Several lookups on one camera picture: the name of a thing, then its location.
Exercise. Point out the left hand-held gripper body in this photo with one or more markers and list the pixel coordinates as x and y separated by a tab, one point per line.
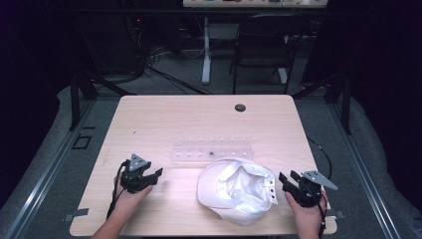
133	179

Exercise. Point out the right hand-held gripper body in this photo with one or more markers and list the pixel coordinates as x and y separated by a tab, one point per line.
307	191

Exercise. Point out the white cap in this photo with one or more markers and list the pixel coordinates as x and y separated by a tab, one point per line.
237	191

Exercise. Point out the person's left hand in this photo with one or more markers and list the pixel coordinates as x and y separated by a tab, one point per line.
132	197

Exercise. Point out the person's right hand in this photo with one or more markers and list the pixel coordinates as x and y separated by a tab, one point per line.
307	219

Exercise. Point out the clear acrylic rack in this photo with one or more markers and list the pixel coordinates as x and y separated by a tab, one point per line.
212	151

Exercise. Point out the black metal stand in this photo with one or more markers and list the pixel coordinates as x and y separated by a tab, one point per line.
346	106
75	103

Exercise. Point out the black table grommet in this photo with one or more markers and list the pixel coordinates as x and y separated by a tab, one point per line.
240	108

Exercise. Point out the white desk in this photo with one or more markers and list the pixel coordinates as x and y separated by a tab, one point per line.
206	59

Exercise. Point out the black chair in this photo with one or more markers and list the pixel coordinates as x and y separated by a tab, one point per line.
265	53

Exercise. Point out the aluminium floor rail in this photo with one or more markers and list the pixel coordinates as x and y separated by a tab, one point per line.
43	176
365	176

